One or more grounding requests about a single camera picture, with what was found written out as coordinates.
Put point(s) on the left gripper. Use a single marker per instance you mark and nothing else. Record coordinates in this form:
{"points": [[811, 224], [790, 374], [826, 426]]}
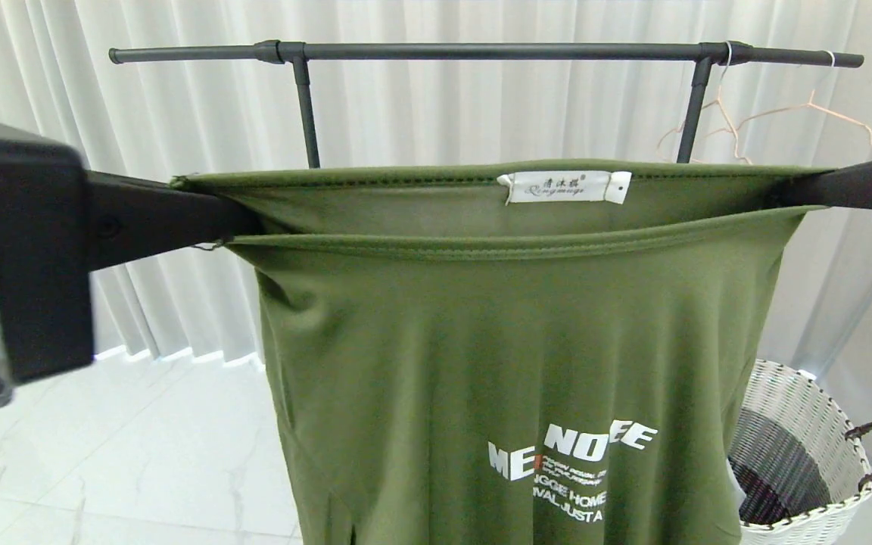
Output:
{"points": [[35, 257]]}

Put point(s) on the green printed garment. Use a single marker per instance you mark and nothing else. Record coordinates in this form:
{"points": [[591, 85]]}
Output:
{"points": [[519, 341]]}

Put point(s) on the pink clothes hanger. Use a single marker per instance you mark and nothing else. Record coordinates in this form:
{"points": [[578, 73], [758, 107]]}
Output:
{"points": [[812, 102], [722, 110]]}

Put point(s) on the black clothes rack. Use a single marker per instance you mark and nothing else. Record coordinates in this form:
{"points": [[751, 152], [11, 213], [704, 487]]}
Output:
{"points": [[481, 51]]}

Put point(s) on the white laundry basket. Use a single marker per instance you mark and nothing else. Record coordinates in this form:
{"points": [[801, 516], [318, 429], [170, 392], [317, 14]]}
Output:
{"points": [[822, 424]]}

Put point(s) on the white curtain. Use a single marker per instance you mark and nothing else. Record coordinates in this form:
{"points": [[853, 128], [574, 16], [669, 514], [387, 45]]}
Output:
{"points": [[481, 106]]}

